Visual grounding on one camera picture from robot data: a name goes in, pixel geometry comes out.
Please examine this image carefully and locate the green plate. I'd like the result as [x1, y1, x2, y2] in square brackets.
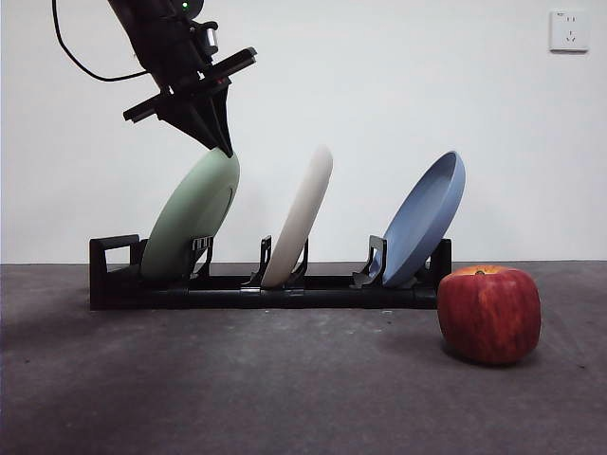
[140, 147, 241, 285]

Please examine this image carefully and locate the red apple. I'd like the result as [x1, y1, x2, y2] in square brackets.
[436, 264, 543, 366]

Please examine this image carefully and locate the cream white plate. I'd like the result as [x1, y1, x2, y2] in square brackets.
[261, 144, 335, 288]

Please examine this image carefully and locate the black plate rack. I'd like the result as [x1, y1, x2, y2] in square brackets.
[88, 234, 452, 312]

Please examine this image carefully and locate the blue plate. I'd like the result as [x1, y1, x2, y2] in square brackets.
[380, 150, 468, 288]

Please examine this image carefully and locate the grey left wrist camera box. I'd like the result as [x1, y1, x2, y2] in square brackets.
[192, 19, 220, 54]

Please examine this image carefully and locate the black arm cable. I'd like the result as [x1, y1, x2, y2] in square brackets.
[50, 0, 151, 82]

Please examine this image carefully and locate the white wall socket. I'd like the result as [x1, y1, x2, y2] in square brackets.
[548, 9, 591, 54]

